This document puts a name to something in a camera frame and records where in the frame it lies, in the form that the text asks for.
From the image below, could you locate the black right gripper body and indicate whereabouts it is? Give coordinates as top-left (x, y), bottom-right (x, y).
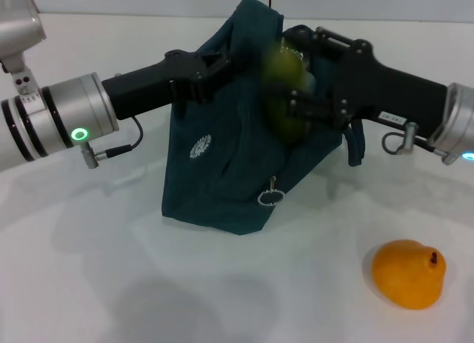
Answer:
top-left (331, 39), bottom-right (450, 137)

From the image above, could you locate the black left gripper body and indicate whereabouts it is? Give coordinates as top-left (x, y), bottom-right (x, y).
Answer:
top-left (101, 50), bottom-right (208, 121)

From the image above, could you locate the green cucumber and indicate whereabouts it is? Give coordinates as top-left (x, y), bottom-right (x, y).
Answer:
top-left (261, 39), bottom-right (314, 147)

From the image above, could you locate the dark teal fabric lunch bag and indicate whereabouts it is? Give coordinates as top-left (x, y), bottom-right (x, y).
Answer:
top-left (161, 0), bottom-right (366, 237)

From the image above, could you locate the orange pear-shaped fruit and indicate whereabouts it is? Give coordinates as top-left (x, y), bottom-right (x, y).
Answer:
top-left (371, 239), bottom-right (447, 309)

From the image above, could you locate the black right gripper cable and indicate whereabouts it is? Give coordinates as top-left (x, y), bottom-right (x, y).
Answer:
top-left (382, 122), bottom-right (445, 157)

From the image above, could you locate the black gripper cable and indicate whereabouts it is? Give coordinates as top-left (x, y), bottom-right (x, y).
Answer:
top-left (87, 116), bottom-right (144, 170)
top-left (382, 122), bottom-right (445, 157)

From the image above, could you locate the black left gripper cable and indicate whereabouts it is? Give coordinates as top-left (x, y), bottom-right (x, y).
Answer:
top-left (87, 116), bottom-right (144, 170)

